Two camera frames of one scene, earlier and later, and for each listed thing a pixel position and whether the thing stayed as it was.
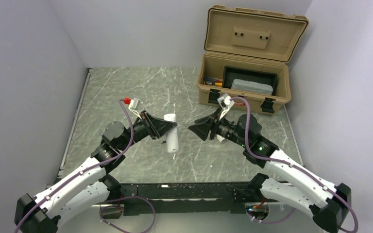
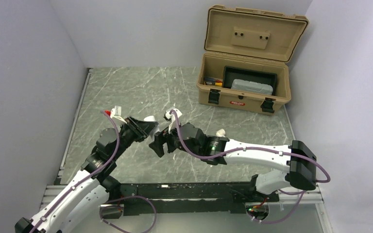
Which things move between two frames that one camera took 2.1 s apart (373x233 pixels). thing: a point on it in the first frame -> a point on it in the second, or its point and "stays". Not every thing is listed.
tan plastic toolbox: (246, 54) stays
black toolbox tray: (230, 73) stays
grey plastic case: (252, 86) stays
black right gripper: (213, 119) -> (160, 138)
